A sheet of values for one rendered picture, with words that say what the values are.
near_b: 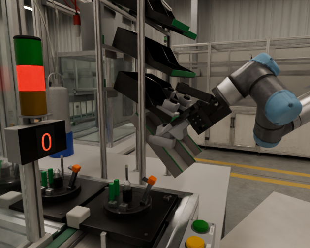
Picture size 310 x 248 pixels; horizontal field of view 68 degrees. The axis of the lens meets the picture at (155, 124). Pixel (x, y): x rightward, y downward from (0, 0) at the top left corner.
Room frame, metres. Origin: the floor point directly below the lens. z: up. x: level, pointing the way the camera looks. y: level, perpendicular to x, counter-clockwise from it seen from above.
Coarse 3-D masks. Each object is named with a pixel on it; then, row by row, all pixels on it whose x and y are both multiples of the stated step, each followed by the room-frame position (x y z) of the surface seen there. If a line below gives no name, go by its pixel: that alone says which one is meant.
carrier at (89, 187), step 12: (48, 180) 0.81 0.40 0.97; (60, 180) 0.70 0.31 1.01; (84, 180) 0.81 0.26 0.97; (48, 192) 0.65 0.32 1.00; (60, 192) 0.67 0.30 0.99; (72, 192) 0.68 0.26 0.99; (84, 192) 0.71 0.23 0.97; (96, 192) 0.71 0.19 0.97; (48, 204) 0.63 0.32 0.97; (60, 204) 0.63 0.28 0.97; (72, 204) 0.63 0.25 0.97; (84, 204) 0.65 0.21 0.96; (48, 216) 0.57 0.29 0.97; (60, 216) 0.57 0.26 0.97
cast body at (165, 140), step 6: (162, 126) 0.70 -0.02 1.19; (156, 132) 0.70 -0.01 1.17; (168, 132) 0.69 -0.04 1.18; (150, 138) 0.72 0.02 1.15; (156, 138) 0.70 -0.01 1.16; (162, 138) 0.69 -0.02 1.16; (168, 138) 0.69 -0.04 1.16; (174, 138) 0.70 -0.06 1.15; (156, 144) 0.70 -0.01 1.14; (162, 144) 0.69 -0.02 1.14; (168, 144) 0.68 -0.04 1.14; (174, 144) 0.71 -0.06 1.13
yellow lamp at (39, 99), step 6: (24, 96) 0.46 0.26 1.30; (30, 96) 0.46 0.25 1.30; (36, 96) 0.47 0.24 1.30; (42, 96) 0.48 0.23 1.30; (24, 102) 0.46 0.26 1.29; (30, 102) 0.46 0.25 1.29; (36, 102) 0.47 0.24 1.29; (42, 102) 0.48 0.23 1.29; (24, 108) 0.46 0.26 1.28; (30, 108) 0.46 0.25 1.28; (36, 108) 0.47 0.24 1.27; (42, 108) 0.48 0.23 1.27; (24, 114) 0.46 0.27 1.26; (30, 114) 0.46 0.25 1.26; (36, 114) 0.47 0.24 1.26; (42, 114) 0.48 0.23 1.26
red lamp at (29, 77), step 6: (18, 66) 0.46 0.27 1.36; (24, 66) 0.46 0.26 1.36; (30, 66) 0.47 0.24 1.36; (36, 66) 0.47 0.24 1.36; (42, 66) 0.49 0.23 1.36; (18, 72) 0.47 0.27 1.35; (24, 72) 0.46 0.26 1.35; (30, 72) 0.46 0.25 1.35; (36, 72) 0.47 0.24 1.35; (42, 72) 0.49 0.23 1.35; (18, 78) 0.47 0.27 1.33; (24, 78) 0.46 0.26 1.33; (30, 78) 0.46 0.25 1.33; (36, 78) 0.47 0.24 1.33; (42, 78) 0.48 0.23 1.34; (18, 84) 0.47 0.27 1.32; (24, 84) 0.46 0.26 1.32; (30, 84) 0.46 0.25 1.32; (36, 84) 0.47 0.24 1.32; (42, 84) 0.48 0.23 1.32; (24, 90) 0.46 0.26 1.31; (30, 90) 0.46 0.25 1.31; (36, 90) 0.47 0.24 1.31; (42, 90) 0.48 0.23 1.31
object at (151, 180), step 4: (152, 176) 0.60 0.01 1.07; (144, 180) 0.60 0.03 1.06; (148, 180) 0.59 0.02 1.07; (152, 180) 0.59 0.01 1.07; (148, 184) 0.59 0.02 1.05; (152, 184) 0.59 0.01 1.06; (148, 188) 0.59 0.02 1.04; (144, 192) 0.60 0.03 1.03; (148, 192) 0.59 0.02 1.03; (144, 196) 0.60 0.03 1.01; (144, 200) 0.60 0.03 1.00
